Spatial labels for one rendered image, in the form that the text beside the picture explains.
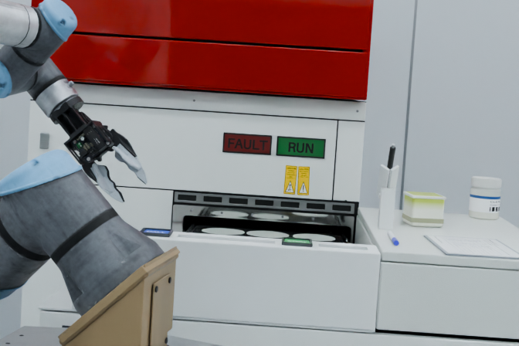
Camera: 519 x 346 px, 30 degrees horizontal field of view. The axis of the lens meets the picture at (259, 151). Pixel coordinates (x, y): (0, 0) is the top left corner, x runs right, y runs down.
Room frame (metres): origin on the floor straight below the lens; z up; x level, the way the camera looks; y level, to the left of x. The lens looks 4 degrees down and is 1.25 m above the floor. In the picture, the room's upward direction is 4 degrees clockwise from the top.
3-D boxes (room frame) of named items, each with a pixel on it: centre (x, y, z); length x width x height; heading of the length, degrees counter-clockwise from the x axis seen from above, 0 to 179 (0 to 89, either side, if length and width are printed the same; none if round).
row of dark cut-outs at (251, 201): (2.34, -0.02, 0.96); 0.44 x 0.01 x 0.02; 89
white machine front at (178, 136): (2.36, 0.16, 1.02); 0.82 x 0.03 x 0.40; 89
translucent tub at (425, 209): (2.09, -0.36, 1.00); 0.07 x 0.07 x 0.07; 7
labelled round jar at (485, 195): (2.27, -0.54, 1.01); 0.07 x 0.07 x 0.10
